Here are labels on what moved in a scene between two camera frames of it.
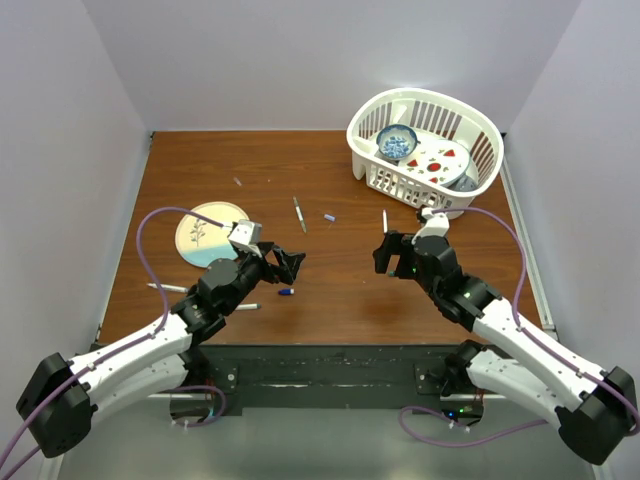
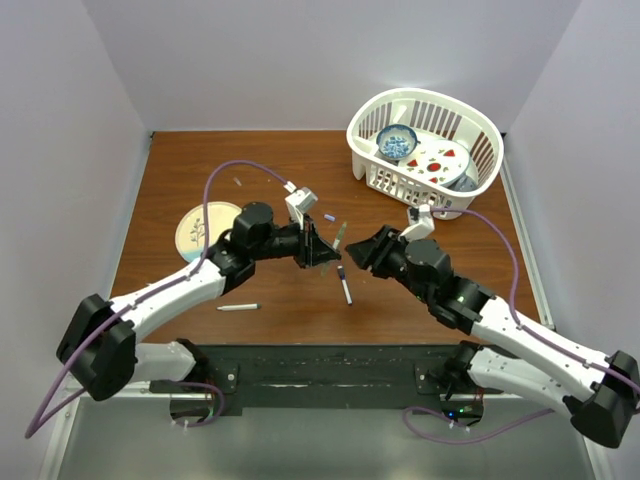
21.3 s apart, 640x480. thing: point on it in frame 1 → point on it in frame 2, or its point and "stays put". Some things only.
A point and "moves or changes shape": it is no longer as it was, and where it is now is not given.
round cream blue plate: [201, 241] stays put
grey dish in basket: [462, 183] stays put
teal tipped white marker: [248, 306] stays put
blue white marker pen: [385, 221] → [346, 292]
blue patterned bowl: [397, 142] stays put
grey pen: [299, 213] moves or changes shape
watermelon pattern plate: [437, 161] stays put
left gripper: [286, 271] → [311, 249]
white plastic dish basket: [425, 147] stays put
